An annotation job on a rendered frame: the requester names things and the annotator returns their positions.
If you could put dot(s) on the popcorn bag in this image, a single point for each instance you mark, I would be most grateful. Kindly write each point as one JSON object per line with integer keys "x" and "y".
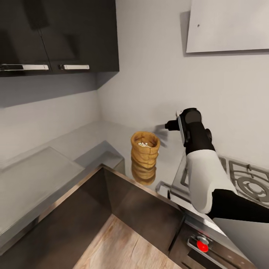
{"x": 146, "y": 155}

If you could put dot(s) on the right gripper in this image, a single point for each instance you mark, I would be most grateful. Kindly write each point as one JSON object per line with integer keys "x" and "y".
{"x": 172, "y": 125}

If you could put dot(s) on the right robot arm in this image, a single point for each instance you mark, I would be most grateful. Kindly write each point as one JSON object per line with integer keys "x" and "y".
{"x": 245, "y": 223}

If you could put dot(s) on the cabinet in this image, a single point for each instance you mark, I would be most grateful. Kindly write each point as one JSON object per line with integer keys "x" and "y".
{"x": 49, "y": 37}

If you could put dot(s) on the range hood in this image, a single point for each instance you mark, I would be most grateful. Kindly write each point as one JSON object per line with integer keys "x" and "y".
{"x": 223, "y": 25}

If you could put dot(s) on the drop in sink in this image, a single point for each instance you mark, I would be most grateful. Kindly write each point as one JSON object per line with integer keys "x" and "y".
{"x": 27, "y": 183}

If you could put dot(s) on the burner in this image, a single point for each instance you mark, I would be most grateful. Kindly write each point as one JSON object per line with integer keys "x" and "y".
{"x": 251, "y": 182}

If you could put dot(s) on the oven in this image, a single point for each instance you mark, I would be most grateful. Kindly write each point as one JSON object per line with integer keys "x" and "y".
{"x": 198, "y": 246}

